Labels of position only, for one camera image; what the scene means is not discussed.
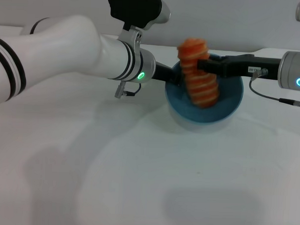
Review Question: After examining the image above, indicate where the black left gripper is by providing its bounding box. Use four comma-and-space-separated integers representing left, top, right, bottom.
153, 62, 185, 87

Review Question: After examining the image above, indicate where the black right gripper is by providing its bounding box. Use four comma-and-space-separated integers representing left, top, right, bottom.
196, 52, 284, 81

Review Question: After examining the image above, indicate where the orange striped bread loaf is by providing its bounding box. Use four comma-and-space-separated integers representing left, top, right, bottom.
175, 37, 222, 110

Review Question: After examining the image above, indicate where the blue bowl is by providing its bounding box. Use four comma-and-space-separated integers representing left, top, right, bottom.
163, 52, 245, 125

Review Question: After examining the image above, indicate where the left arm cable with plug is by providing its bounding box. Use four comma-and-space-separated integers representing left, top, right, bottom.
114, 81, 142, 100

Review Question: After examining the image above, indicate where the arm cable with plug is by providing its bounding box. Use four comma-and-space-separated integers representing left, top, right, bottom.
248, 68, 300, 106
114, 81, 142, 100

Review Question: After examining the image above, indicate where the right arm cable with plug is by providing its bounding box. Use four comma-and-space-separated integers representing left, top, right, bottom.
248, 68, 300, 106

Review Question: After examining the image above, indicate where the silver left camera bracket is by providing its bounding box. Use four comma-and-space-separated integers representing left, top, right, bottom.
117, 27, 143, 56

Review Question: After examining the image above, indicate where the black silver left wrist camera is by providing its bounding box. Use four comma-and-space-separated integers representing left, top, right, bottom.
106, 0, 172, 33

